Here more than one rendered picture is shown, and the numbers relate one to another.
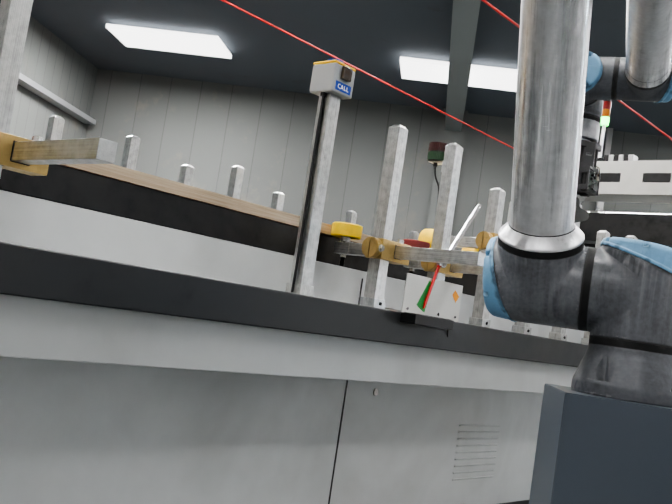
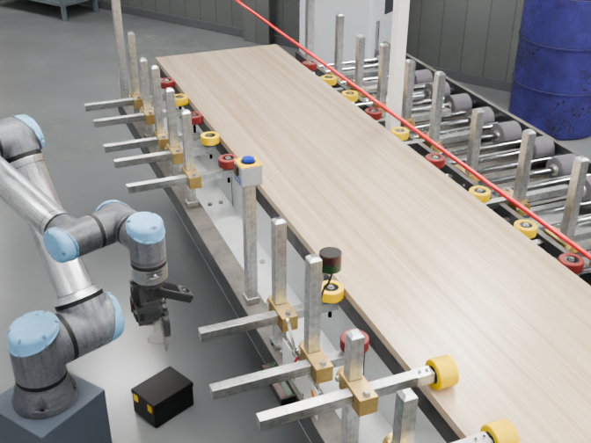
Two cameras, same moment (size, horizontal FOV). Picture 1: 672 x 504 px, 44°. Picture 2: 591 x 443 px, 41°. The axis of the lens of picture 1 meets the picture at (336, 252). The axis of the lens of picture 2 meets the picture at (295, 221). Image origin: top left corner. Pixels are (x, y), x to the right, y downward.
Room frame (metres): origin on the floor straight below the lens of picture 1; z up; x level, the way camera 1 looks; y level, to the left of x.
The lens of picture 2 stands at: (2.95, -1.87, 2.26)
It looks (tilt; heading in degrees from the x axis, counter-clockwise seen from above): 29 degrees down; 116
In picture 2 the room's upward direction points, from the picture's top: straight up
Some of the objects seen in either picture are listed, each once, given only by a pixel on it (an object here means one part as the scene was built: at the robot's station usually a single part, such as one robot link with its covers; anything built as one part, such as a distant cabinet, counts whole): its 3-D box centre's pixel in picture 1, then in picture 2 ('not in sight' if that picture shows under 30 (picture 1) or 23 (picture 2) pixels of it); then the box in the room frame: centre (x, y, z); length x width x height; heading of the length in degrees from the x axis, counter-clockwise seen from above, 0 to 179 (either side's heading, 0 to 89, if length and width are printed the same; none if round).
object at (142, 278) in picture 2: (579, 133); (149, 271); (1.88, -0.51, 1.16); 0.10 x 0.09 x 0.05; 142
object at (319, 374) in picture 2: (441, 264); (316, 359); (2.25, -0.29, 0.84); 0.13 x 0.06 x 0.05; 138
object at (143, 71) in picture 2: not in sight; (147, 106); (0.73, 1.06, 0.86); 0.03 x 0.03 x 0.48; 48
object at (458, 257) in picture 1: (404, 254); (269, 318); (2.04, -0.17, 0.84); 0.43 x 0.03 x 0.04; 48
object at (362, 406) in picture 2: (494, 243); (356, 388); (2.43, -0.45, 0.94); 0.13 x 0.06 x 0.05; 138
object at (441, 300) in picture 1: (433, 298); (299, 377); (2.19, -0.27, 0.75); 0.26 x 0.01 x 0.10; 138
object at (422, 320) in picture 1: (432, 325); (281, 390); (2.13, -0.27, 0.68); 0.22 x 0.05 x 0.05; 138
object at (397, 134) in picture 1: (384, 220); (279, 288); (2.04, -0.11, 0.91); 0.03 x 0.03 x 0.48; 48
